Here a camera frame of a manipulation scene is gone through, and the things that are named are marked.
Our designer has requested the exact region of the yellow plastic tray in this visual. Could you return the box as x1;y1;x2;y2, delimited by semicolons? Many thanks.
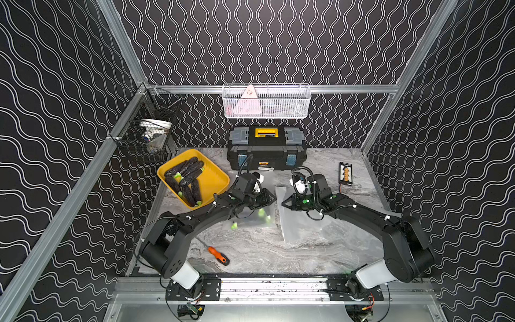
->
157;149;230;210

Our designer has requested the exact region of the black wire corner basket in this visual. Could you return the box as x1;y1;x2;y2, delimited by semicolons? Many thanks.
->
114;88;186;164

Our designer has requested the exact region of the white tape roll in basket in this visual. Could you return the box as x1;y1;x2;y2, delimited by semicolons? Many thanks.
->
139;119;172;141

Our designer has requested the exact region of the black phone with orange screen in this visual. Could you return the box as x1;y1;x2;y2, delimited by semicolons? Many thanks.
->
339;162;353;186

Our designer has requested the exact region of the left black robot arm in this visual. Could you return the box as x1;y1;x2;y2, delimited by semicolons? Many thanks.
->
139;173;276;290

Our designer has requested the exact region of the black yellow toolbox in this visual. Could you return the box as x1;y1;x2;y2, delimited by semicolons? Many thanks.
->
227;126;307;170

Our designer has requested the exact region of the white wire wall basket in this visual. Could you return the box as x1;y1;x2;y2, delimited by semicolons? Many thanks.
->
221;83;312;119

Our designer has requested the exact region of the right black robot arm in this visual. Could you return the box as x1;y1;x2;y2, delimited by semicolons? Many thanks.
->
282;169;435;297

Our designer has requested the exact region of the pink triangular card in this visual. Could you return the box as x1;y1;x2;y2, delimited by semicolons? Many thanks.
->
233;85;263;118

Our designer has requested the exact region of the clear zip-top bag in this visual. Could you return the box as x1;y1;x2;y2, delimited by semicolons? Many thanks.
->
223;170;277;229

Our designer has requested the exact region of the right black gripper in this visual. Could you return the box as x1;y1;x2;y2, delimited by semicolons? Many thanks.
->
279;193;319;211

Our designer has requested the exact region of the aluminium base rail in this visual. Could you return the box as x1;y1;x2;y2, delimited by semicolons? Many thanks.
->
112;275;435;305

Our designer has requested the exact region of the orange handled screwdriver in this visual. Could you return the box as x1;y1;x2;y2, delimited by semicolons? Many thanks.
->
197;237;230;266

